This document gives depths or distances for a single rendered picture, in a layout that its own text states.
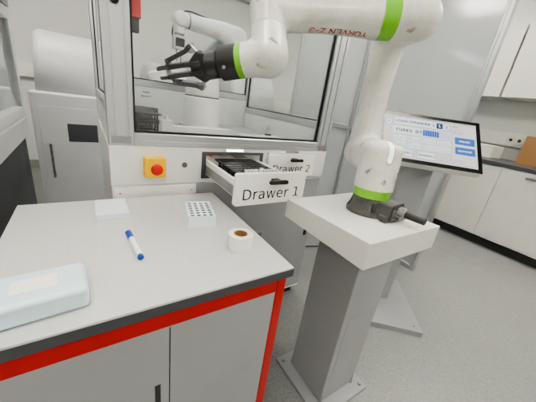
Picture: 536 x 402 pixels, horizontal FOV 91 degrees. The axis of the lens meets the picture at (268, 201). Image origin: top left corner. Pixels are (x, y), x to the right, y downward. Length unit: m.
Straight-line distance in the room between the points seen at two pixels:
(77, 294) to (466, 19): 2.54
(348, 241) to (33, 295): 0.69
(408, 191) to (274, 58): 1.19
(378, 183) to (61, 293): 0.84
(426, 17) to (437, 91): 1.54
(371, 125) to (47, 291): 1.01
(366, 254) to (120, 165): 0.85
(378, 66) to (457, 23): 1.51
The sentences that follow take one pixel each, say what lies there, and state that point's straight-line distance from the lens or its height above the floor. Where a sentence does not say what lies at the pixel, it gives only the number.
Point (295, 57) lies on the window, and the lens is 1.32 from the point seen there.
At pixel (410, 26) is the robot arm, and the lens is 0.95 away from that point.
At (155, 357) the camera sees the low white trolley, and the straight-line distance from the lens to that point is 0.70.
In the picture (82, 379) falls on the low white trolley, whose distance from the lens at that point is 0.69.
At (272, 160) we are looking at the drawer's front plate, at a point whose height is 0.90.
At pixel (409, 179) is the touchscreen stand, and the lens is 1.70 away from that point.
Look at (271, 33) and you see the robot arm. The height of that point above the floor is 1.31.
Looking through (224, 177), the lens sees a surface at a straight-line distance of 0.97.
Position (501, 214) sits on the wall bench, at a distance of 3.61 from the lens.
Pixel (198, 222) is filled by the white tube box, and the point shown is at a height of 0.78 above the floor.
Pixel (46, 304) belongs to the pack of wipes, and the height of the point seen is 0.79.
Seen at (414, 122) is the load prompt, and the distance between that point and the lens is 1.71.
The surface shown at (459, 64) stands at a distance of 2.45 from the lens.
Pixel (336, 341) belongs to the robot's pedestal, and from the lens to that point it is 1.15.
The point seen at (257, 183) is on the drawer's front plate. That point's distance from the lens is 0.88.
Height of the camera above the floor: 1.15
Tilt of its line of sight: 20 degrees down
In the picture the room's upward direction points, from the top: 8 degrees clockwise
